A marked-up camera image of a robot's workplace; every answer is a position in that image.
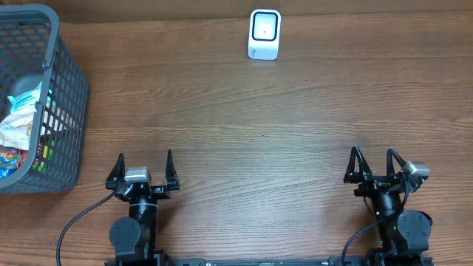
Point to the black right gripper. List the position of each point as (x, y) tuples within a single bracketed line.
[(363, 173)]

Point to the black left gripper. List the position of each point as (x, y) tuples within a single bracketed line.
[(163, 192)]

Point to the colourful Haribo candy bag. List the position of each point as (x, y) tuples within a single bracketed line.
[(11, 160)]

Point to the beige snack bag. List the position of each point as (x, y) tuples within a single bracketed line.
[(17, 128)]

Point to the green toilet tissue pack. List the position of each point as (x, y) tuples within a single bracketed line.
[(26, 95)]

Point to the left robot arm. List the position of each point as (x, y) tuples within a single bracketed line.
[(134, 236)]

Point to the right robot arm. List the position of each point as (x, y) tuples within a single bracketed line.
[(403, 234)]

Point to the white barcode scanner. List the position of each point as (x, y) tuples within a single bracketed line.
[(264, 35)]

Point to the grey plastic mesh basket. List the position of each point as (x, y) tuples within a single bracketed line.
[(34, 56)]

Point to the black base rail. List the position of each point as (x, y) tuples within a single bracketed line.
[(331, 261)]

